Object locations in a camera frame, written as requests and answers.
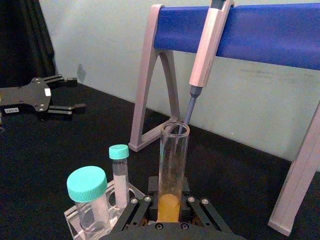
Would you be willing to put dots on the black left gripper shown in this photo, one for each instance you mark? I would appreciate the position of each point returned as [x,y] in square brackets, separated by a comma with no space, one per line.
[27,97]

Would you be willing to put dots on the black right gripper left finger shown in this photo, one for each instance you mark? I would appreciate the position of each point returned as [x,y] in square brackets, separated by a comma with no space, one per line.
[140,212]

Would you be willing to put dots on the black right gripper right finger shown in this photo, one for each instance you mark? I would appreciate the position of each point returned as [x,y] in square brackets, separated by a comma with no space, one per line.
[200,212]

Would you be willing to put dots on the glass tube with orange liquid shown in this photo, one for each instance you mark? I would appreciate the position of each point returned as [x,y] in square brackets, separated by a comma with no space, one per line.
[169,205]

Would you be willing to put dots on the small vial with teal cap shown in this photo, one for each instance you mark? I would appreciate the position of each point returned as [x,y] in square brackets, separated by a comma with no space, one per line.
[120,185]

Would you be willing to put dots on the black table cloth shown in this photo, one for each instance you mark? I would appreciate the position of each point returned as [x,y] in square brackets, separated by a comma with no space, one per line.
[50,155]

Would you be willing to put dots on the clear jar with teal cap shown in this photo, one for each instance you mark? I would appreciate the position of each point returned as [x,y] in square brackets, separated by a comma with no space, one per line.
[86,185]

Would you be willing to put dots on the clear acrylic tube rack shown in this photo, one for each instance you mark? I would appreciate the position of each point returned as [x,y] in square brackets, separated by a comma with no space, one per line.
[75,225]

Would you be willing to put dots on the black curtain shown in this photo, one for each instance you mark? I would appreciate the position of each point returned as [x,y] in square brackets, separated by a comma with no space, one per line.
[22,37]

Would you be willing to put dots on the grey pipette with blue tip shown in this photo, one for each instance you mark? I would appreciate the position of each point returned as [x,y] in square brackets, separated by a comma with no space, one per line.
[206,50]

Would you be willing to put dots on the grey stand with blue bar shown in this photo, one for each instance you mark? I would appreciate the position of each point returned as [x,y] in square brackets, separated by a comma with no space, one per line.
[262,32]

